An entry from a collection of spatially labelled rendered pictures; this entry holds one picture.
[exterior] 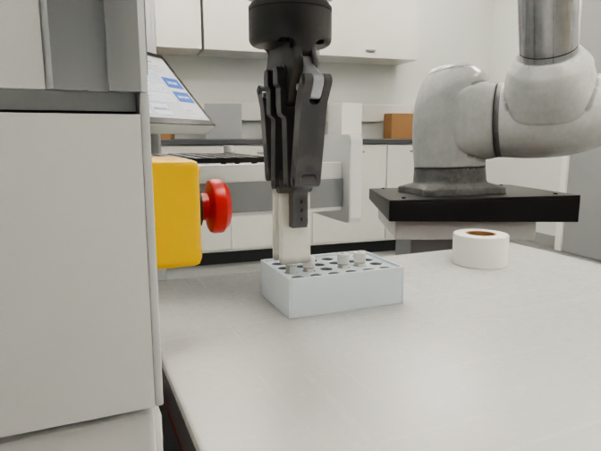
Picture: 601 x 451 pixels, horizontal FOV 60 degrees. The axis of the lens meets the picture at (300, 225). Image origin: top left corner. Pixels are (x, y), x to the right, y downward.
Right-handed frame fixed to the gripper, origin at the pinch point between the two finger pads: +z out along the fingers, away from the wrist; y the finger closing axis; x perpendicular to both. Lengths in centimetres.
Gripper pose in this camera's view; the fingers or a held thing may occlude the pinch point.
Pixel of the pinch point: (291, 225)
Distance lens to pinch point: 50.2
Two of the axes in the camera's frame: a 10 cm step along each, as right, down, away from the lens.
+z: 0.0, 9.8, 1.7
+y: -3.8, -1.6, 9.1
